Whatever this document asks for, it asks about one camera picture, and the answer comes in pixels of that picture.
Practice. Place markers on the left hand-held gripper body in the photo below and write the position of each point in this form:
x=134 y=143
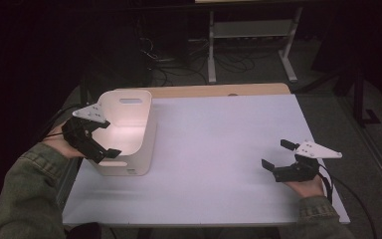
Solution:
x=83 y=137

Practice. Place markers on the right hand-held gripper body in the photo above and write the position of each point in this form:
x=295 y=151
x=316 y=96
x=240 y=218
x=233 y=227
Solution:
x=296 y=172

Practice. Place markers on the white plastic bin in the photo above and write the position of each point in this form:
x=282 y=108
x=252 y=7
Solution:
x=129 y=116

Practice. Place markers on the person's right hand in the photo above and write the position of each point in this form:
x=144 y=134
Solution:
x=308 y=188

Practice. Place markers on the person's left hand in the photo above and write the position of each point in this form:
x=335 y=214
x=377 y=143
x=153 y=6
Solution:
x=61 y=142

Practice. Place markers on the dark metal stand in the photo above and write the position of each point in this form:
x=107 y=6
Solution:
x=84 y=93
x=361 y=99

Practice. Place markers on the white table board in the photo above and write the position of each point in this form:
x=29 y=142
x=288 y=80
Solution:
x=205 y=192

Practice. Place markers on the wooden table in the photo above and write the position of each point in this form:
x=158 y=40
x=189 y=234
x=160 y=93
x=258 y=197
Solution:
x=212 y=89

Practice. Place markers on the grey metal stand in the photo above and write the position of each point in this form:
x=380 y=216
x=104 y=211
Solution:
x=252 y=29

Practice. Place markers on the metal floor rail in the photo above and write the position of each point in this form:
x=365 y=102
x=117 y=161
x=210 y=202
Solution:
x=68 y=179
x=374 y=152

